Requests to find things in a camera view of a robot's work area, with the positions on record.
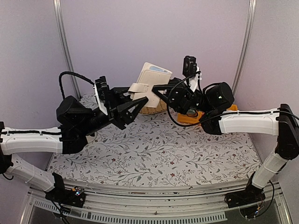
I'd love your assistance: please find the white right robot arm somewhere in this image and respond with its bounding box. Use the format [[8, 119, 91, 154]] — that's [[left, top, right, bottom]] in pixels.
[[152, 78, 299, 189]]

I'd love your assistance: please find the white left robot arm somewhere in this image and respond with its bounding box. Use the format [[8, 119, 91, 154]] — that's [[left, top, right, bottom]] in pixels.
[[0, 87, 148, 192]]

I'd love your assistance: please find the woven bamboo tray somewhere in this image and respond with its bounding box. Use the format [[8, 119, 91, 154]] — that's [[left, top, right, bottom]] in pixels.
[[139, 101, 167, 115]]

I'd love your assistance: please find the green item in bin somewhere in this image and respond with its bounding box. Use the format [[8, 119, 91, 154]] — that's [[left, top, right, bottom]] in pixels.
[[186, 109, 198, 118]]

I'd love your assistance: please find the yellow bin left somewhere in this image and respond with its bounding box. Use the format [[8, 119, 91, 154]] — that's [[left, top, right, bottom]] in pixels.
[[177, 111, 202, 124]]

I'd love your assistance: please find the yellow bin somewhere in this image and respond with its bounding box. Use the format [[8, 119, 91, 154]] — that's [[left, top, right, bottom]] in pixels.
[[177, 111, 202, 124], [229, 105, 238, 111]]

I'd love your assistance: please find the floral patterned table mat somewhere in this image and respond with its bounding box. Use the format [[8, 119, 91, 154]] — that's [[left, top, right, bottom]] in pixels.
[[48, 93, 262, 187]]

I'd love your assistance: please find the cream ceramic mug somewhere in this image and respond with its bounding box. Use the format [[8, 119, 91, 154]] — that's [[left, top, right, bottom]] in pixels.
[[86, 134, 96, 143]]

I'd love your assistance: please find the yellow bin right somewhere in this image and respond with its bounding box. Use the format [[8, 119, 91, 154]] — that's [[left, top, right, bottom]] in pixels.
[[229, 105, 238, 111]]

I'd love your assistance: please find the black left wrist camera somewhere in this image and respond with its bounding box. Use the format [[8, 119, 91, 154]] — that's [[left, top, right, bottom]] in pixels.
[[94, 76, 109, 115]]

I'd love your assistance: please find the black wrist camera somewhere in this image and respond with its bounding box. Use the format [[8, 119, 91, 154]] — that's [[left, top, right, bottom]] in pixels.
[[94, 76, 109, 115], [182, 55, 202, 93]]

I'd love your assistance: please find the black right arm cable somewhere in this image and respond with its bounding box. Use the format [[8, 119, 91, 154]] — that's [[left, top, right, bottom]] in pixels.
[[167, 73, 225, 128]]

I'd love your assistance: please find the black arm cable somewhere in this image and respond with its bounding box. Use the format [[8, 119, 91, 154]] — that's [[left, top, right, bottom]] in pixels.
[[167, 73, 225, 128], [58, 71, 96, 101]]

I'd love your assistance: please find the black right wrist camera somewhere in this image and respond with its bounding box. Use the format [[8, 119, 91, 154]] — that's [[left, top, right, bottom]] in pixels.
[[182, 55, 202, 93]]

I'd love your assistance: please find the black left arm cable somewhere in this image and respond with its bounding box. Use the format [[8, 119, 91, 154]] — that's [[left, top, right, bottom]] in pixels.
[[58, 71, 96, 101]]

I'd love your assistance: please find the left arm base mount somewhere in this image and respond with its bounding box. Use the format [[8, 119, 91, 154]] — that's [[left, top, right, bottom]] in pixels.
[[45, 173, 86, 208]]

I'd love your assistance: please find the aluminium frame post left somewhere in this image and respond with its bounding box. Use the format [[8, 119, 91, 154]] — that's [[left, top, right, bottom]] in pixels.
[[53, 0, 81, 99]]

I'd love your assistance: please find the aluminium frame post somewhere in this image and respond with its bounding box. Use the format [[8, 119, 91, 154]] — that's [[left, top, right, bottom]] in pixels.
[[232, 0, 256, 96], [53, 0, 81, 99]]

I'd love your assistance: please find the aluminium front rail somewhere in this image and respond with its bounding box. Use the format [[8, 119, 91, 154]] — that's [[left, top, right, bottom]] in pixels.
[[20, 179, 292, 224]]

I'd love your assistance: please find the aluminium frame post right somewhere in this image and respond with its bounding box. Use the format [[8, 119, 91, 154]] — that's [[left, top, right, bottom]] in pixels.
[[232, 0, 256, 96]]

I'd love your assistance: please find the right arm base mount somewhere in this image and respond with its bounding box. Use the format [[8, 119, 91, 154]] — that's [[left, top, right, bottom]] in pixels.
[[224, 177, 266, 208]]

